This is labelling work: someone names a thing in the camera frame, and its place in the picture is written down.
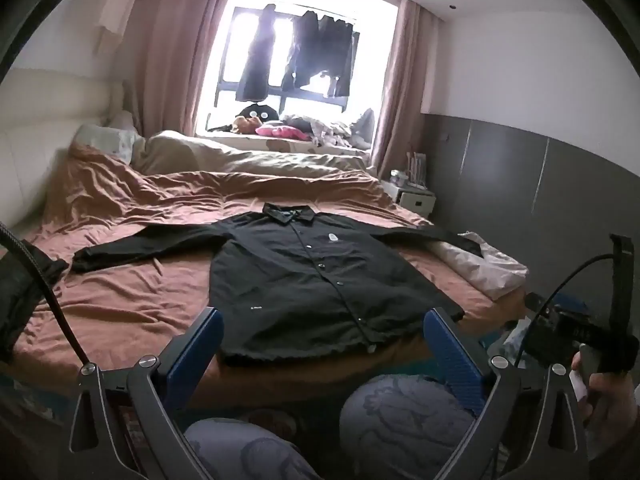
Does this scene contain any white pillow at bed edge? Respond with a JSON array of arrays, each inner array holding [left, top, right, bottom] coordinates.
[[435, 231, 528, 301]]

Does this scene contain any black cloth at left edge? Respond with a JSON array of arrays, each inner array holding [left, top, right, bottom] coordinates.
[[0, 242, 68, 361]]

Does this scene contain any person's right hand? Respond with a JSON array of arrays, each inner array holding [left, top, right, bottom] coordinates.
[[570, 350, 640, 461]]

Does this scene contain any black plush toy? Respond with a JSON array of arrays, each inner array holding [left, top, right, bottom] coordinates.
[[236, 102, 281, 126]]

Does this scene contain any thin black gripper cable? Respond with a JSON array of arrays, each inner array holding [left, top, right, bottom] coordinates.
[[515, 254, 616, 366]]

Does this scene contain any cream padded headboard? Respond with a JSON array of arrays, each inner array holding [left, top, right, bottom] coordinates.
[[0, 67, 126, 231]]

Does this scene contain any dark hanging garment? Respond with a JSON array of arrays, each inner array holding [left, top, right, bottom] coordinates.
[[235, 4, 278, 103], [280, 10, 357, 98]]

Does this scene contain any beige duvet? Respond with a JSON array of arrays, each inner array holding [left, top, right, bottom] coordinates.
[[132, 130, 381, 186]]

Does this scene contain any black button-up shirt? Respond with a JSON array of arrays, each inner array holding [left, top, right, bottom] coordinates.
[[71, 202, 496, 363]]

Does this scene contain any person's leg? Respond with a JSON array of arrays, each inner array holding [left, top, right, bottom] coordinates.
[[340, 375, 496, 480], [182, 420, 321, 480]]

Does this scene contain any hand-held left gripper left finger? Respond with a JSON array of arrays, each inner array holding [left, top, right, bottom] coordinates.
[[67, 306, 224, 480]]

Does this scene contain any person's left leg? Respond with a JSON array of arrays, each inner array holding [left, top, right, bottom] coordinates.
[[182, 420, 321, 480]]

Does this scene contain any person's right leg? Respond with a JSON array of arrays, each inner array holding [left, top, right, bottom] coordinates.
[[340, 375, 496, 480]]

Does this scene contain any patterned white pillow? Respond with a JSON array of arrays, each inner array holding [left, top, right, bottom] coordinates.
[[75, 110, 146, 166]]

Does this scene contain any pile of grey clothing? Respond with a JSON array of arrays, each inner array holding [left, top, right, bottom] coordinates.
[[280, 107, 376, 151]]

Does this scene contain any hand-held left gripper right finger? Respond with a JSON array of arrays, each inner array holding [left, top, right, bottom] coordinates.
[[422, 306, 583, 480]]

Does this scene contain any white nightstand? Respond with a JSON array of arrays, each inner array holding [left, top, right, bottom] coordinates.
[[380, 175, 438, 221]]

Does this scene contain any bed with brown sheet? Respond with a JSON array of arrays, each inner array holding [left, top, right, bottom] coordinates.
[[10, 140, 526, 411]]

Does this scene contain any pink cushion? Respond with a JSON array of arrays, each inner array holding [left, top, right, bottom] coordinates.
[[256, 125, 311, 141]]

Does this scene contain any pink curtain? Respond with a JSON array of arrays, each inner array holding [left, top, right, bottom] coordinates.
[[367, 0, 443, 181], [97, 0, 241, 136]]

